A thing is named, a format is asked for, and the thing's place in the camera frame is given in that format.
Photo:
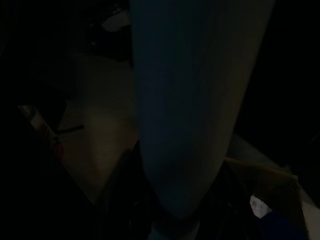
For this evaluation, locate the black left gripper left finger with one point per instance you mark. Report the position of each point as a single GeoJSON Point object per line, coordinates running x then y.
{"type": "Point", "coordinates": [125, 200]}

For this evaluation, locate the open cardboard box black items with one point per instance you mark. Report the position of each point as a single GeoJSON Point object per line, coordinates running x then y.
{"type": "Point", "coordinates": [270, 175]}

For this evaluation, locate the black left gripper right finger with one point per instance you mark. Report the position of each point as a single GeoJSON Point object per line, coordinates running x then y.
{"type": "Point", "coordinates": [232, 212]}

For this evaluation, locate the white printed paper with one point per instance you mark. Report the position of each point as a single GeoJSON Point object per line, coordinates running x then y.
{"type": "Point", "coordinates": [260, 206]}

